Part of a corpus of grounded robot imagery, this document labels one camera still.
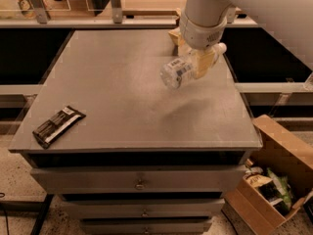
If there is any black snack bar wrapper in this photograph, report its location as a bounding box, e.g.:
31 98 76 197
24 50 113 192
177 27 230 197
32 106 86 149

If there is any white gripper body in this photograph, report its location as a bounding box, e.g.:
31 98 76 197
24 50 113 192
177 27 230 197
179 12 227 50

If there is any middle drawer metal knob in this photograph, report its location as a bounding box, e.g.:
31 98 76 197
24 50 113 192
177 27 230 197
141 210 149 217

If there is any clear plastic water bottle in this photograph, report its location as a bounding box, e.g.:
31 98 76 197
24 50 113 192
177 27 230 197
159 42 228 90

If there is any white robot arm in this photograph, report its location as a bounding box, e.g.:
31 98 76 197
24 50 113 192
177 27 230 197
180 0 313 82

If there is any top drawer metal knob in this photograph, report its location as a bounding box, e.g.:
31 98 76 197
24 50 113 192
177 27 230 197
134 179 145 190

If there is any brown and yellow chip bag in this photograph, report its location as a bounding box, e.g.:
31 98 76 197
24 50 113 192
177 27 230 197
168 8 185 46

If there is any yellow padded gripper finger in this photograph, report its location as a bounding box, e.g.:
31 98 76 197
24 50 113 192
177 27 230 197
191 48 219 79
178 43 192 57

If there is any metal shelf rail frame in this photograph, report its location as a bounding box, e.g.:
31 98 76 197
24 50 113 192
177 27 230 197
0 0 258 30

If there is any open cardboard box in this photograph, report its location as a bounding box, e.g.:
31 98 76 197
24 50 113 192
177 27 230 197
225 115 313 235

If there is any brown snack bag in box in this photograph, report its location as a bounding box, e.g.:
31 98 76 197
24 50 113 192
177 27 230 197
244 174 272 188

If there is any grey drawer cabinet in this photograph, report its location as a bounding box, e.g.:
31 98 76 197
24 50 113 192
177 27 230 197
10 30 261 235

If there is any green snack bag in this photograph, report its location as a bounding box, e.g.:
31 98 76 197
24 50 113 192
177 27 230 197
266 167 292 215

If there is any black floor cable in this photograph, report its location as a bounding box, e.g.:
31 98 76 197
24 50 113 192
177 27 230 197
0 193 9 235

